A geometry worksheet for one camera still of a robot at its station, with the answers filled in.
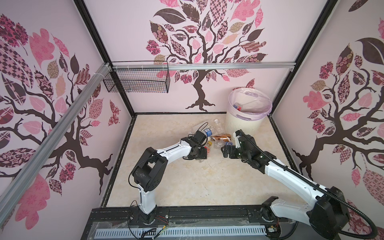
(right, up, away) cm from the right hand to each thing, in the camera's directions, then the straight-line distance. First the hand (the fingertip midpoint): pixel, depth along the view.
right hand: (228, 146), depth 83 cm
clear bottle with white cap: (-2, +9, +24) cm, 25 cm away
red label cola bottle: (-5, -1, +15) cm, 15 cm away
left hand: (-15, -8, +8) cm, 19 cm away
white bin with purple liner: (+19, +24, +22) cm, 37 cm away
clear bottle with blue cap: (-10, +7, +20) cm, 24 cm away
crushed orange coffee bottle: (0, +4, +16) cm, 17 cm away
